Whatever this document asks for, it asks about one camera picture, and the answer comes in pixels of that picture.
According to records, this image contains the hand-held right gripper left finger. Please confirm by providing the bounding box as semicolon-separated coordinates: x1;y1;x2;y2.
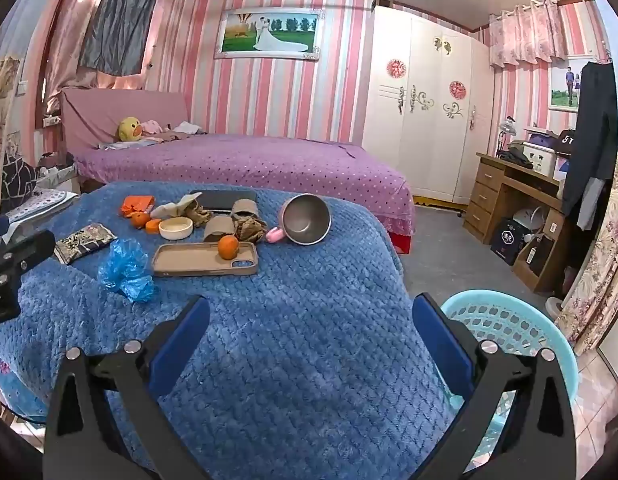
43;296;212;480

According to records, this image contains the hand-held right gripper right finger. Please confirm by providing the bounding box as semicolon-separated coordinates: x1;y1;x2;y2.
404;292;577;480

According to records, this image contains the dark patterned packet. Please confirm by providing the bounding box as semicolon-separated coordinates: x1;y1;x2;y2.
54;223;118;265

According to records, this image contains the light blue plastic basket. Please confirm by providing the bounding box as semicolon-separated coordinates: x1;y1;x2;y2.
439;289;580;467

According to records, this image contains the blue plastic bag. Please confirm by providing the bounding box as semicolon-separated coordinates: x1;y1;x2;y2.
98;238;158;304

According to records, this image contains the cream round dish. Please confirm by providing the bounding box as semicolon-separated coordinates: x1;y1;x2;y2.
159;216;194;241

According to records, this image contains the orange wrapper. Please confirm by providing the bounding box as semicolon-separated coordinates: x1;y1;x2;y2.
121;195;158;217

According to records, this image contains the small brown paper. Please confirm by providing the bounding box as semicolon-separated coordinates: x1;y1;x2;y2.
185;202;214;228

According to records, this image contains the large brown paper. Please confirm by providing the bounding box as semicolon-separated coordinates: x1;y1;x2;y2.
235;214;268;244

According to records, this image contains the beige cloth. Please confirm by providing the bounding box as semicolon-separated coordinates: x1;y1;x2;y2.
150;196;200;220

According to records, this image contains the black patterned cushion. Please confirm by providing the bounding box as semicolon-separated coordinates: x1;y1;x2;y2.
0;152;40;216

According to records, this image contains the white dotted board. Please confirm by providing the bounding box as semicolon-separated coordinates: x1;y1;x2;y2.
6;189;80;224

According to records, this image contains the beige phone case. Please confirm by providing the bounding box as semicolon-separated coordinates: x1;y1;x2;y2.
152;241;260;278

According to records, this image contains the blue fleece blanket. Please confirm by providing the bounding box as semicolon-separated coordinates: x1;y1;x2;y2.
0;181;470;480

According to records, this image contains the white fan base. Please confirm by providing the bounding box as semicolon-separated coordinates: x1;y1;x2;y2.
546;296;570;321

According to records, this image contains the black shopping bag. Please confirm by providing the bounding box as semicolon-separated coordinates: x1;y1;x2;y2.
490;217;530;266

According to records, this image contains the brown cardboard box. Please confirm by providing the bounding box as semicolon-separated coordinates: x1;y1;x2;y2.
512;234;556;282

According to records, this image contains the black phone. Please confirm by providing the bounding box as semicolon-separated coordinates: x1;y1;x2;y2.
190;189;258;214

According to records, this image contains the pink headboard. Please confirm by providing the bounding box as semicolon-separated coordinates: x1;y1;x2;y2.
59;88;190;151

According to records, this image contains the wooden desk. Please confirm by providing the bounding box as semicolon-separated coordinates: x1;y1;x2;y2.
463;152;578;295

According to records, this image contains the yellow duck plush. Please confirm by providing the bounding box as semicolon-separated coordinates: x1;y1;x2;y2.
118;116;144;143

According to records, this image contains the floral curtain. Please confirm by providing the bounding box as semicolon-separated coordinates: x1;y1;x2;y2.
556;157;618;357

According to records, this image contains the steel bowl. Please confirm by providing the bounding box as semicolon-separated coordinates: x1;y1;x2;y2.
279;193;333;246

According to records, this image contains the purple dotted bed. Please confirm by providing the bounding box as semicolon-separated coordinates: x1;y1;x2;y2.
71;133;418;257

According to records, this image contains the dark jacket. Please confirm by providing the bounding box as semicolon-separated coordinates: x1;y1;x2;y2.
498;147;534;170

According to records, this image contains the grey hanging garment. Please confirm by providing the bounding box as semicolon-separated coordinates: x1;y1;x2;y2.
576;177;606;231

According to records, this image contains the pink satin curtain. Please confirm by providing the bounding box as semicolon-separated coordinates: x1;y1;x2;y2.
43;0;150;112

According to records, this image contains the white storage box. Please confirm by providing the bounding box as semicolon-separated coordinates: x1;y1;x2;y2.
521;142;558;177

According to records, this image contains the white wardrobe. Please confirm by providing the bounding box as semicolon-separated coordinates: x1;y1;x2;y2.
361;5;496;207

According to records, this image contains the desk lamp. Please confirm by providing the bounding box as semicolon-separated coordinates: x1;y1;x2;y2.
496;116;518;159

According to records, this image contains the grey curtain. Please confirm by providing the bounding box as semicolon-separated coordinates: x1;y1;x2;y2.
78;0;165;76

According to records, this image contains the dark hanging garment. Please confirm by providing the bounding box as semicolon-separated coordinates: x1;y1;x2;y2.
561;60;618;218

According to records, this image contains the pink curtain valance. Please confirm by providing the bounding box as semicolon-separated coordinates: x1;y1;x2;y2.
489;0;562;69

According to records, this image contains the pale blue curtain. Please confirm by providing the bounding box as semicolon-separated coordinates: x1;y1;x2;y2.
583;0;618;161

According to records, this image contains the wall poster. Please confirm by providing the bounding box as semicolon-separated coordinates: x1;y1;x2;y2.
548;55;586;112

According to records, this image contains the framed wall picture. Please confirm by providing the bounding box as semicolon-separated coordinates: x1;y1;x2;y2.
214;6;326;61

